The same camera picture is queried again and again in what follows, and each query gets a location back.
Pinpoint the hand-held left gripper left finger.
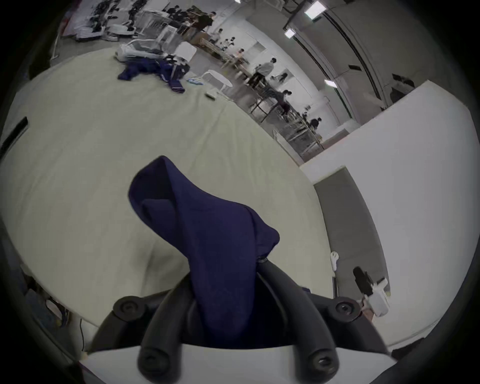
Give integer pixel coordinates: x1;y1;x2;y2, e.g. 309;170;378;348
90;275;196;381

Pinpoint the round white table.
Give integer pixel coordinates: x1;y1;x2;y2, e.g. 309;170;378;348
202;69;233;99

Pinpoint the dark blue garment white trim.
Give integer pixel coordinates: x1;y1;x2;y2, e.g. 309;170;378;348
117;58;190;94

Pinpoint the bed with pale green sheet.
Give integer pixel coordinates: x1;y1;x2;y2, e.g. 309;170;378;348
0;47;335;353

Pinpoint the row of tables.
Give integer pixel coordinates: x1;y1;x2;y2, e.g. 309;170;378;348
199;34;325;156

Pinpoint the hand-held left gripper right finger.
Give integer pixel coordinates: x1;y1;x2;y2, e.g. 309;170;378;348
256;259;390;381

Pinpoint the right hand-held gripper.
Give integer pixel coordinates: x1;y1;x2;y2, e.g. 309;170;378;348
353;266;391;318

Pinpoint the long black flat device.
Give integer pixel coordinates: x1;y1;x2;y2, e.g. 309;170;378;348
0;116;29;158

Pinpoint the dark blue shirt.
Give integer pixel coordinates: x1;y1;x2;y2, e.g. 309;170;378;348
128;155;281;347

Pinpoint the group of people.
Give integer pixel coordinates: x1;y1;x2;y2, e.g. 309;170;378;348
165;7;324;133

